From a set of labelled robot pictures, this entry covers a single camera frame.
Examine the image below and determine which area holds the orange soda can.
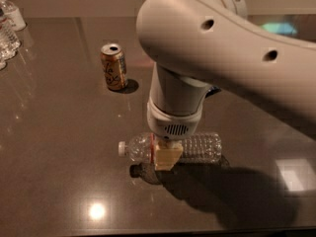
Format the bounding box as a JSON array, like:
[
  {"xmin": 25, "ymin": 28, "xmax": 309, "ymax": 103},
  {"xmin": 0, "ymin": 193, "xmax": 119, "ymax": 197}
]
[{"xmin": 101, "ymin": 43, "xmax": 128, "ymax": 91}]

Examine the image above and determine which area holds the clear ribbed bottle at left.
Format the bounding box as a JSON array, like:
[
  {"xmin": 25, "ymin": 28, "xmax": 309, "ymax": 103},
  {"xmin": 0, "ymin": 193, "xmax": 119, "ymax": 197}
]
[{"xmin": 0, "ymin": 9, "xmax": 21, "ymax": 60}]

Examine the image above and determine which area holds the clear plastic water bottle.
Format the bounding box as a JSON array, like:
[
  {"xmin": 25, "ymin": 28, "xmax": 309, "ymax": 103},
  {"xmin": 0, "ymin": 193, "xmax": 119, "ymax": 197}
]
[{"xmin": 118, "ymin": 132, "xmax": 222, "ymax": 164}]

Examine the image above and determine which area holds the white-labelled bottle at back left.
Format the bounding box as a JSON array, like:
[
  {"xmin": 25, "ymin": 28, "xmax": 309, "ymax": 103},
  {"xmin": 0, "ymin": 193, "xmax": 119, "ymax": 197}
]
[{"xmin": 0, "ymin": 0, "xmax": 27, "ymax": 32}]

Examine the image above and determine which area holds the dark blue snack bar wrapper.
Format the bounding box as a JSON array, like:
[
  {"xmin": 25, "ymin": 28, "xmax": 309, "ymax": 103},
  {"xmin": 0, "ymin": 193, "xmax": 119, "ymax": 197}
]
[{"xmin": 205, "ymin": 86, "xmax": 221, "ymax": 98}]

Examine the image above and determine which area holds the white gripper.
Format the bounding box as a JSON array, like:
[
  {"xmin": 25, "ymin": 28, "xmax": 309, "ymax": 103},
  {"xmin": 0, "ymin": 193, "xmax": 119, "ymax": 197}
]
[{"xmin": 147, "ymin": 99, "xmax": 202, "ymax": 171}]

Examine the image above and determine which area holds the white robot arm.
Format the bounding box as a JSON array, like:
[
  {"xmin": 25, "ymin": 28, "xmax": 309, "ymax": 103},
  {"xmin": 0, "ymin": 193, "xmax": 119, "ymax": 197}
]
[{"xmin": 136, "ymin": 0, "xmax": 316, "ymax": 140}]

